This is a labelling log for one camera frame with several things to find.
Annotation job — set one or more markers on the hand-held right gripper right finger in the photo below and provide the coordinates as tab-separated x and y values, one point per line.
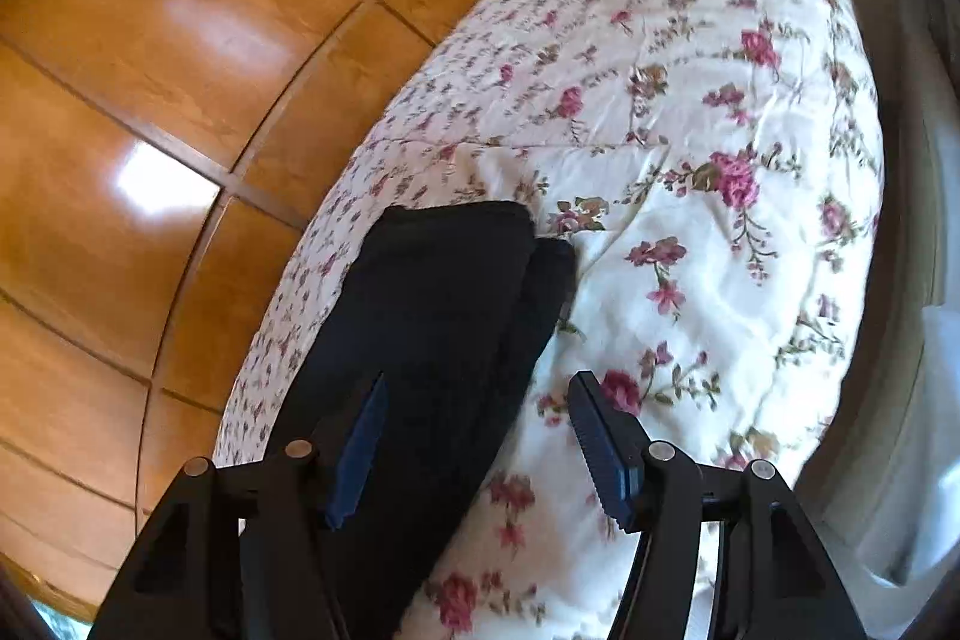
600	452

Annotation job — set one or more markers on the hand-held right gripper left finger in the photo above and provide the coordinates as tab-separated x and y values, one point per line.
360	452

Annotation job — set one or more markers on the black pants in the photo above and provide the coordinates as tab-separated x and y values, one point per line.
435	325

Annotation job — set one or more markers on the floral bedspread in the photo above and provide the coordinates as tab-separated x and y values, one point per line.
675	235

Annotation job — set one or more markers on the wooden wardrobe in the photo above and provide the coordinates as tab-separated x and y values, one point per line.
150	48

